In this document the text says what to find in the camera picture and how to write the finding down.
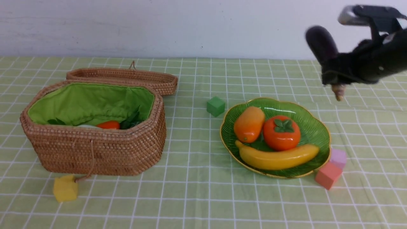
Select lilac foam cube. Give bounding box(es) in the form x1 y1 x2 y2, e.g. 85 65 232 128
330 148 347 170

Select yellow foam cube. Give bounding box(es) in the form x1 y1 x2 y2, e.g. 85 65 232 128
53 174 78 203

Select orange toy mango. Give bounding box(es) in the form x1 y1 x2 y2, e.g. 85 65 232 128
234 106 266 143

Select orange toy carrot green leaves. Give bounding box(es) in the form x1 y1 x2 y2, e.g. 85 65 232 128
96 110 142 129

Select pink foam cube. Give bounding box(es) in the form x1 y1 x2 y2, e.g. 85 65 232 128
315 162 342 190

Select green leaf-shaped ceramic plate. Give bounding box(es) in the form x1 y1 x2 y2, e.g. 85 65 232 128
220 97 331 179

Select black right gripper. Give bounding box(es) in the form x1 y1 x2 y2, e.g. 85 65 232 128
321 29 407 85

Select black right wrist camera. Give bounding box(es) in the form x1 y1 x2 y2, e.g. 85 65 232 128
338 5 406 42

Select green checkered tablecloth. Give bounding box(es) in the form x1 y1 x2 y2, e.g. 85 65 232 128
0 57 407 229

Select green foam cube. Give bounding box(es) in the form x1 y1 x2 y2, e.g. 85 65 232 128
206 97 225 117

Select orange toy persimmon green calyx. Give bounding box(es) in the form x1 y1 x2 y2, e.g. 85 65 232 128
263 115 301 152

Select woven wicker basket lid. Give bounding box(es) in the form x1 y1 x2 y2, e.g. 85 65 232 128
66 61 178 96

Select yellow toy banana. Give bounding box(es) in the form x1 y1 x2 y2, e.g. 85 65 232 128
235 140 320 170

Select woven wicker basket green lining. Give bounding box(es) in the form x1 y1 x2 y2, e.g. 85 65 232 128
20 80 167 176

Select white toy radish green leaves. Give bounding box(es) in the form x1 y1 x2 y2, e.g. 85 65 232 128
47 118 101 129

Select purple toy eggplant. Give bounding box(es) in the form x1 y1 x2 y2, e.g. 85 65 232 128
305 25 346 101

